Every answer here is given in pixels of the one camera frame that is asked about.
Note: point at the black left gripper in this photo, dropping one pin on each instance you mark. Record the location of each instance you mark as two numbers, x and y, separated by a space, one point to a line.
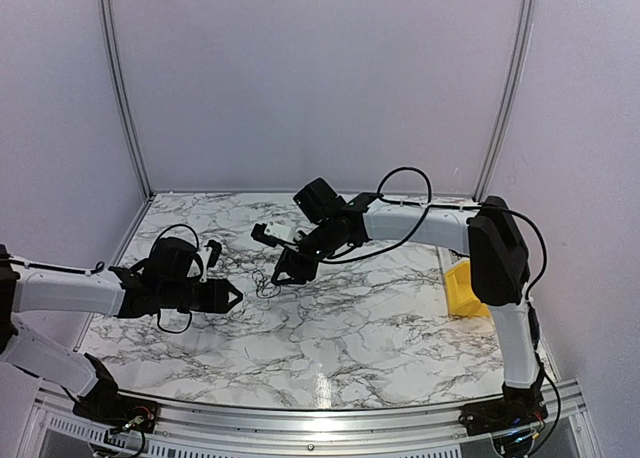
216 300

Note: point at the aluminium front rail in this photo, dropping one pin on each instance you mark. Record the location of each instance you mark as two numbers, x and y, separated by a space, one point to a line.
184 429

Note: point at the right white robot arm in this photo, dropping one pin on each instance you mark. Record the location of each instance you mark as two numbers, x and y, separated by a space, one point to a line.
486 233

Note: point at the yellow plastic bin near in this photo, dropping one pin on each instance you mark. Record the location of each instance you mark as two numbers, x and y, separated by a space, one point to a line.
461 300

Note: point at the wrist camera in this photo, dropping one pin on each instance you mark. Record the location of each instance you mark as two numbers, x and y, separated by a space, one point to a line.
208 256
273 234

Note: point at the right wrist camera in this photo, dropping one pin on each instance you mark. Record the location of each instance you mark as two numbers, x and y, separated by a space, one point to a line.
273 234

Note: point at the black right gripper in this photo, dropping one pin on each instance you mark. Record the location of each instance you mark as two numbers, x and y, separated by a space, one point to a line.
301 273

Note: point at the right aluminium corner post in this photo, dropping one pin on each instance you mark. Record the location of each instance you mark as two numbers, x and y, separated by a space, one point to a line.
513 78

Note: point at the aluminium corner post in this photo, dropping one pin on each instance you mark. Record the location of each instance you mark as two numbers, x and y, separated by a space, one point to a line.
116 72
513 78

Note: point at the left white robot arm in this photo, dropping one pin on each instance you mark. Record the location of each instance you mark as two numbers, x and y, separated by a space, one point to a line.
174 276

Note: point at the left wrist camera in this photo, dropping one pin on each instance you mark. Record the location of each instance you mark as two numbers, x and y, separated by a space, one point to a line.
208 256

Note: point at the left aluminium corner post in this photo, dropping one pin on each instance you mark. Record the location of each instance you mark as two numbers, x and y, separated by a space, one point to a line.
116 72

